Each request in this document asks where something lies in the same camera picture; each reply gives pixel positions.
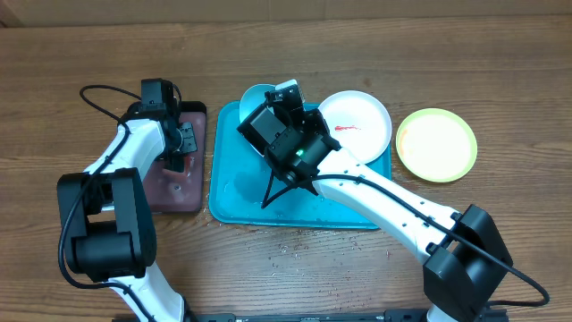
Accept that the light blue plate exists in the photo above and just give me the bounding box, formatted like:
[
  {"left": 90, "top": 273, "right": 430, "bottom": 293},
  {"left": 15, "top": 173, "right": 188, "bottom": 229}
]
[{"left": 239, "top": 84, "right": 275, "bottom": 123}]

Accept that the pink white plate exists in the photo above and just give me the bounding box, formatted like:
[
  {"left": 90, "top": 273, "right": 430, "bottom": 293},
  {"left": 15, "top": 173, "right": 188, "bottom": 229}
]
[{"left": 318, "top": 90, "right": 392, "bottom": 164}]

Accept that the yellow green plate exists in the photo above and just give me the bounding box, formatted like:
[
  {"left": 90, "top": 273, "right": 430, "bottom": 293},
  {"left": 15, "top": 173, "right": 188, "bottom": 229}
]
[{"left": 395, "top": 108, "right": 478, "bottom": 183}]

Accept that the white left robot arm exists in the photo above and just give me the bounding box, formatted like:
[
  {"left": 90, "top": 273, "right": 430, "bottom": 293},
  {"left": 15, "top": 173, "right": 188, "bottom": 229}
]
[{"left": 56, "top": 79, "right": 197, "bottom": 321}]

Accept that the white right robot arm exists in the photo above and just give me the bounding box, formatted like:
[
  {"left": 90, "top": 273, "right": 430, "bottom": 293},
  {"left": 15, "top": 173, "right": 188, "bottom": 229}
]
[{"left": 238, "top": 80, "right": 512, "bottom": 321}]

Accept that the dark red water tray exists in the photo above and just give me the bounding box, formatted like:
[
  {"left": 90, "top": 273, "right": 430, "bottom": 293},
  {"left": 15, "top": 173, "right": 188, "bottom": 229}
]
[{"left": 143, "top": 101, "right": 207, "bottom": 213}]

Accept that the teal plastic tray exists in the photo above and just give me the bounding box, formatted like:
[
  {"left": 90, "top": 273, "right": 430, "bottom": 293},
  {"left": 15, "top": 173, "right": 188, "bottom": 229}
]
[{"left": 209, "top": 101, "right": 376, "bottom": 230}]

